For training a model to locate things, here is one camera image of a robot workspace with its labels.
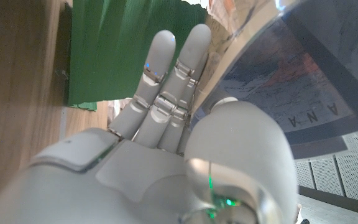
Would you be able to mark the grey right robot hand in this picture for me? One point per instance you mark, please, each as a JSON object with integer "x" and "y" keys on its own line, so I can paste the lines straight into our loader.
{"x": 135, "y": 180}

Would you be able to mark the green crepe paper sheet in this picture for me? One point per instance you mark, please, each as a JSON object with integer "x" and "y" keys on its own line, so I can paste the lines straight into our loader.
{"x": 117, "y": 53}

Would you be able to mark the map-printed cardboard tube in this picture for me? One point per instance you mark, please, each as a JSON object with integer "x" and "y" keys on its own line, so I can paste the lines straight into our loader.
{"x": 291, "y": 71}

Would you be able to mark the printed bookshelf backdrop cloth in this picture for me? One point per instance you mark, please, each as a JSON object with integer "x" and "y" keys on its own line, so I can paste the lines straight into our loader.
{"x": 117, "y": 109}

